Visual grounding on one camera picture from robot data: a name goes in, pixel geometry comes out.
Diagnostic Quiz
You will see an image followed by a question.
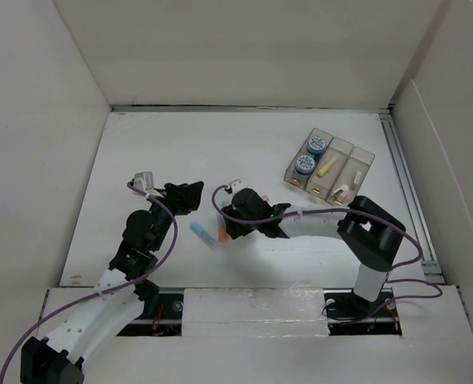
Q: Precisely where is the small white eraser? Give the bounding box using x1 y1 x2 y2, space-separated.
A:
352 171 362 187

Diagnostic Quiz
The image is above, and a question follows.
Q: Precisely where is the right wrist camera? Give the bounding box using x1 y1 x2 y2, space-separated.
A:
225 179 244 194

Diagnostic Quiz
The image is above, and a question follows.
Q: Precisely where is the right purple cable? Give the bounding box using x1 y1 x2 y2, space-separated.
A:
211 183 445 325

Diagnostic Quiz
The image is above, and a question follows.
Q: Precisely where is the pink white correction tape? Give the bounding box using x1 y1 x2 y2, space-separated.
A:
332 184 350 204

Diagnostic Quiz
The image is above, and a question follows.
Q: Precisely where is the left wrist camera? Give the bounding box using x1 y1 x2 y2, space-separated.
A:
132 171 154 194

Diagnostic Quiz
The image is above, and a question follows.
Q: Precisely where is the blue white jar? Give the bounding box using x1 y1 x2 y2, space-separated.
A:
306 135 327 161
294 154 318 176

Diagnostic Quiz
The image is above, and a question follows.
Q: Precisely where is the purple cable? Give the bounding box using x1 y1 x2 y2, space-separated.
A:
211 183 445 325
0 182 179 384

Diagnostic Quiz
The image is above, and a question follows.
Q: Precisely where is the right aluminium rail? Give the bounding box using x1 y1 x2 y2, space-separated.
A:
379 111 446 285

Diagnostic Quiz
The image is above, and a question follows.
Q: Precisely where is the clear three-compartment organizer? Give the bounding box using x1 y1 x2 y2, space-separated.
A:
284 128 375 206

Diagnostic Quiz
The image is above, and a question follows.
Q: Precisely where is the blue highlighter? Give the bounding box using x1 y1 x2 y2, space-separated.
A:
190 222 218 250

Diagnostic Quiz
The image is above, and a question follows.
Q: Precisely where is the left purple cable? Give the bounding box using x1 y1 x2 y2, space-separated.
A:
0 182 179 384

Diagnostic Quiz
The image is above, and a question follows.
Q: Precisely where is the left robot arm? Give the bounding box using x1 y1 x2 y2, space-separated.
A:
20 178 204 383

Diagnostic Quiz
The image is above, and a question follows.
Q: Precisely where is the orange highlighter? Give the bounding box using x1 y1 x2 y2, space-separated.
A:
217 214 227 244

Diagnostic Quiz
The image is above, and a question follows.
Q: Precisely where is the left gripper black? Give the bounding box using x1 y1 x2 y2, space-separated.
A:
144 181 201 251

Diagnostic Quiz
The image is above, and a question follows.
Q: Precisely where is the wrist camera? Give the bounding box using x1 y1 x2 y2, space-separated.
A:
225 179 244 194
132 171 154 194

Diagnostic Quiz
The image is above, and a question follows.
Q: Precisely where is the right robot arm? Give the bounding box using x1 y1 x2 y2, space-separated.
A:
221 188 405 315

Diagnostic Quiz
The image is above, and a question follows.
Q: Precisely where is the green highlighter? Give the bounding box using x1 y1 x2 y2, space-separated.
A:
222 198 232 208

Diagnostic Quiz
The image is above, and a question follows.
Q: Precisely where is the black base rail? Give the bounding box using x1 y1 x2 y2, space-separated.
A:
120 287 402 338

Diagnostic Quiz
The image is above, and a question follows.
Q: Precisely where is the yellow highlighter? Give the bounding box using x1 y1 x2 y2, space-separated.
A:
316 156 338 178

